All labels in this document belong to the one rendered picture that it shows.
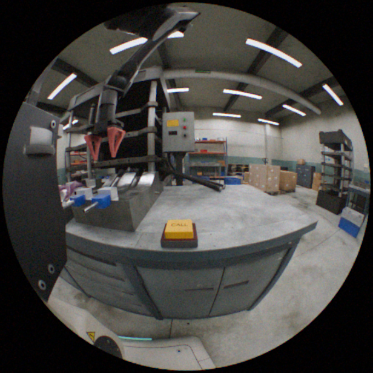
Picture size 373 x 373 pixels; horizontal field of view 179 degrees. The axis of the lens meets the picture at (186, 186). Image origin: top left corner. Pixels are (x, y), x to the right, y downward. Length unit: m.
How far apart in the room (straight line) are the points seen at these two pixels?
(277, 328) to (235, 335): 0.32
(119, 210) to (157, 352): 0.66
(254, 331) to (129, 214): 1.05
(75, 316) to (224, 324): 0.91
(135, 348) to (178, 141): 1.48
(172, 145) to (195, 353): 1.45
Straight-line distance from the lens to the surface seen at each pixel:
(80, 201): 0.41
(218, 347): 0.99
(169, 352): 0.70
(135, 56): 0.46
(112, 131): 0.32
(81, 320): 0.23
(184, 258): 0.29
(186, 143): 1.15
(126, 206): 0.33
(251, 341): 1.05
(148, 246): 0.29
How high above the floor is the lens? 0.98
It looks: 11 degrees down
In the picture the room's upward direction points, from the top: 1 degrees counter-clockwise
